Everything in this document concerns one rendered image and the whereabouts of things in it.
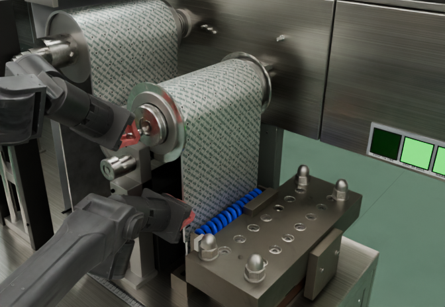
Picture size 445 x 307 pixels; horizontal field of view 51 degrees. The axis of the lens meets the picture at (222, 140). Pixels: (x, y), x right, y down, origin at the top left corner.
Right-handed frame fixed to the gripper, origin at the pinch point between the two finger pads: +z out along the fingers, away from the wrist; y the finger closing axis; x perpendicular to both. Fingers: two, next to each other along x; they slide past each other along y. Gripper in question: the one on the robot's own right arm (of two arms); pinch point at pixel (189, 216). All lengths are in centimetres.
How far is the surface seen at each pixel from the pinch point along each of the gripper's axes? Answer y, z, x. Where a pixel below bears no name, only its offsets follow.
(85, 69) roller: -26.6, -12.8, 19.7
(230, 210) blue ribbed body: 2.5, 9.6, 2.5
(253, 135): 0.3, 11.9, 18.5
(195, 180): 0.3, -2.5, 7.0
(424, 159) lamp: 31.6, 20.5, 24.8
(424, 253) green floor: 13, 194, -10
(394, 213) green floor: -12, 216, 3
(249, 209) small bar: 5.7, 11.1, 4.1
